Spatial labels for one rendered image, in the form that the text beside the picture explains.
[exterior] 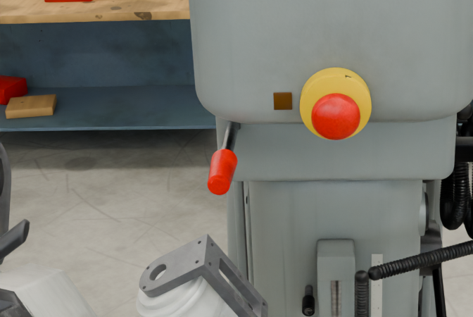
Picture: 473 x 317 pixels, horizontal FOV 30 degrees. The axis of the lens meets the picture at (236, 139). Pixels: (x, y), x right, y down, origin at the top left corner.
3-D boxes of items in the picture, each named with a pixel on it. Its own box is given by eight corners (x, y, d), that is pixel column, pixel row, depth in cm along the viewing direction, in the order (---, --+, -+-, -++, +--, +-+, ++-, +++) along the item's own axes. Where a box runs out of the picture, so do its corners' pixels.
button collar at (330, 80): (371, 140, 75) (371, 73, 73) (300, 141, 76) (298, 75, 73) (369, 131, 77) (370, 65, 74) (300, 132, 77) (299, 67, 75)
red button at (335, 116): (360, 144, 72) (360, 98, 70) (311, 144, 72) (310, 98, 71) (359, 128, 75) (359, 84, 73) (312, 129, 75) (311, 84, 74)
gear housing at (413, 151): (458, 185, 88) (463, 91, 84) (217, 187, 91) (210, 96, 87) (424, 74, 119) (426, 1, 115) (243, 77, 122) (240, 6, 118)
